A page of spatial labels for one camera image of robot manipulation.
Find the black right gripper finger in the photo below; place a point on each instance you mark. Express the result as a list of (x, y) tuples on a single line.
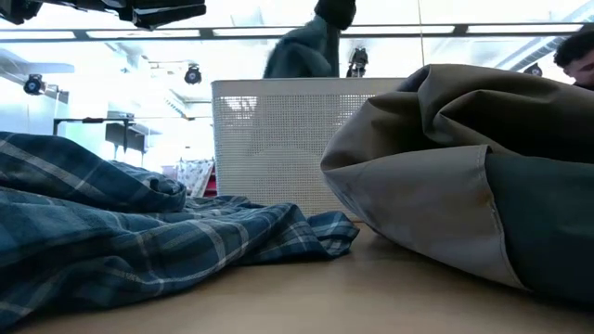
[(336, 11)]

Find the dark green garment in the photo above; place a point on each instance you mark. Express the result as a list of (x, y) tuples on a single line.
[(301, 53)]

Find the white perforated plastic basket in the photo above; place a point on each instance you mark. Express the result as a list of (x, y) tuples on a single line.
[(269, 153)]

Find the grey olive garment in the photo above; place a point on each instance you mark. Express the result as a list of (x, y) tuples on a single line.
[(441, 185)]

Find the blue plaid shirt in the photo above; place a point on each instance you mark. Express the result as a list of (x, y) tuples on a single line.
[(93, 232)]

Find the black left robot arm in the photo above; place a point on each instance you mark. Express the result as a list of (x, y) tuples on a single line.
[(18, 9)]

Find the black ceiling spotlight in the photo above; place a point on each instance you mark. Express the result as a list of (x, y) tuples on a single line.
[(33, 85), (192, 75), (533, 70)]

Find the thin hanging pole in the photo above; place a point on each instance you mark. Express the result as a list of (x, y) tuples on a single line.
[(420, 46)]

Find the white patterned cloth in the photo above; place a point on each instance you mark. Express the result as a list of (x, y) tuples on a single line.
[(195, 176)]

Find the person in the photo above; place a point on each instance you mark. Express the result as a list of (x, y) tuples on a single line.
[(577, 55)]

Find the dark teal garment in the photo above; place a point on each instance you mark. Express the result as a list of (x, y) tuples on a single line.
[(547, 222)]

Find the black metal rig frame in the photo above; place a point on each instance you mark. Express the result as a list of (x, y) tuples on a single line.
[(139, 32)]

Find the black hanging camera mount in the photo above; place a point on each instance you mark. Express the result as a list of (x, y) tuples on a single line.
[(358, 62)]

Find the black background table frame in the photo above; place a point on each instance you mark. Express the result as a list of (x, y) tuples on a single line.
[(123, 134)]

